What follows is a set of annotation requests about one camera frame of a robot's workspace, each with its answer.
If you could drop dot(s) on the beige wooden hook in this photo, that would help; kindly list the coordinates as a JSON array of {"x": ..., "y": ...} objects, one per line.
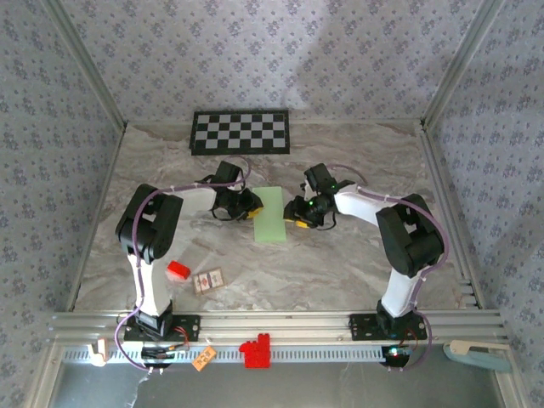
[{"x": 98, "y": 353}]

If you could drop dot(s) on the light green paper sheet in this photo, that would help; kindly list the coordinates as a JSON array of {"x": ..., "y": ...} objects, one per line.
[{"x": 270, "y": 217}]

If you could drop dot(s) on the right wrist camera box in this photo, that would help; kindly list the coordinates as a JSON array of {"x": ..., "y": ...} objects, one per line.
[{"x": 319, "y": 176}]

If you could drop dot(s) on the black white checkerboard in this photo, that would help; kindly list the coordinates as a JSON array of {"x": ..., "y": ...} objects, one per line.
[{"x": 240, "y": 132}]

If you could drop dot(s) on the aluminium side rail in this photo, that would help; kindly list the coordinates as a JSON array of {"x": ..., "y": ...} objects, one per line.
[{"x": 439, "y": 178}]

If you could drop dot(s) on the red brick stack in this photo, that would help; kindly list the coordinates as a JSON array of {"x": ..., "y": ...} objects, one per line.
[{"x": 256, "y": 353}]

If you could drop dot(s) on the small brown card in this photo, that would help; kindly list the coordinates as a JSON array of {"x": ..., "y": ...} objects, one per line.
[{"x": 209, "y": 281}]

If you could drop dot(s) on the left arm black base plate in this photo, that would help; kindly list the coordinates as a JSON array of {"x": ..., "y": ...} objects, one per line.
[{"x": 191, "y": 327}]

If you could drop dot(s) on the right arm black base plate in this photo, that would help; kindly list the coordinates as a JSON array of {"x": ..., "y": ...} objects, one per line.
[{"x": 361, "y": 327}]

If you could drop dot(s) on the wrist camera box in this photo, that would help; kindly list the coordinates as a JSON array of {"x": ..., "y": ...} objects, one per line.
[
  {"x": 319, "y": 176},
  {"x": 228, "y": 173}
]

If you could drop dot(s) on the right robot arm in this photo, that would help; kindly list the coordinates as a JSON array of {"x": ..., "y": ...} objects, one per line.
[{"x": 408, "y": 242}]

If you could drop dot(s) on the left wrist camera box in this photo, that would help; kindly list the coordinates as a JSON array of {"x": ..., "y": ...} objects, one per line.
[{"x": 228, "y": 173}]

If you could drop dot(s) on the clear plastic bag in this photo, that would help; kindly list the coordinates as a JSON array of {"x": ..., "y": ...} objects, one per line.
[{"x": 178, "y": 284}]

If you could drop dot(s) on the small red block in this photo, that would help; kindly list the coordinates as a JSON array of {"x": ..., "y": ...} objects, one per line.
[{"x": 178, "y": 270}]

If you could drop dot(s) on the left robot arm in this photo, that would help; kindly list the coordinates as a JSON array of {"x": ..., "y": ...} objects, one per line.
[{"x": 149, "y": 225}]

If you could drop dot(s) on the orange tag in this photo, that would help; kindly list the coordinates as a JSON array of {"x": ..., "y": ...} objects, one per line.
[{"x": 203, "y": 358}]

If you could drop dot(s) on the long aluminium rail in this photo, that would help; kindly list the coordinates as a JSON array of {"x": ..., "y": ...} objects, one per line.
[{"x": 276, "y": 325}]

